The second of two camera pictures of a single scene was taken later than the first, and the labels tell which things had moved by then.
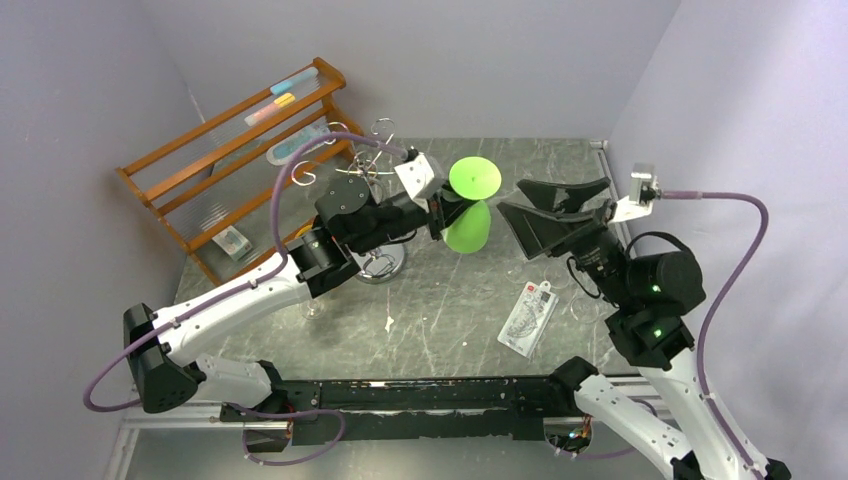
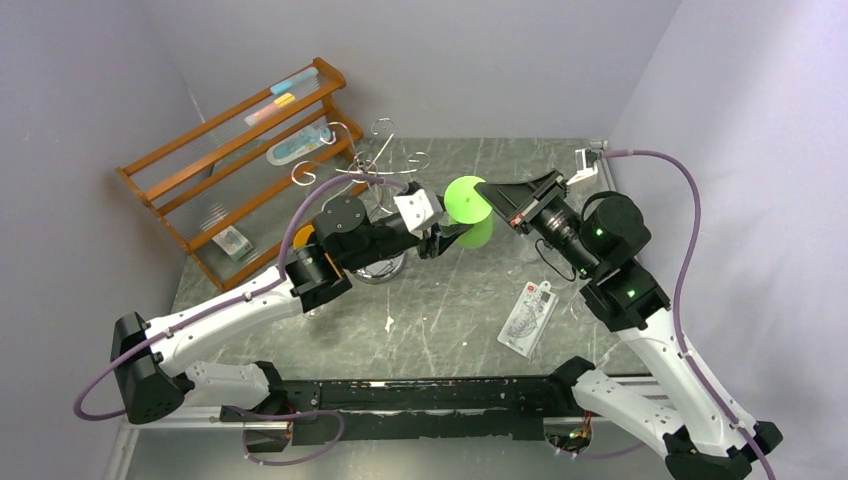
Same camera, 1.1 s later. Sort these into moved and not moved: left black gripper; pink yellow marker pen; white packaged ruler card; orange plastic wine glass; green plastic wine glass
Moved: green plastic wine glass; left black gripper
Not moved: white packaged ruler card; orange plastic wine glass; pink yellow marker pen
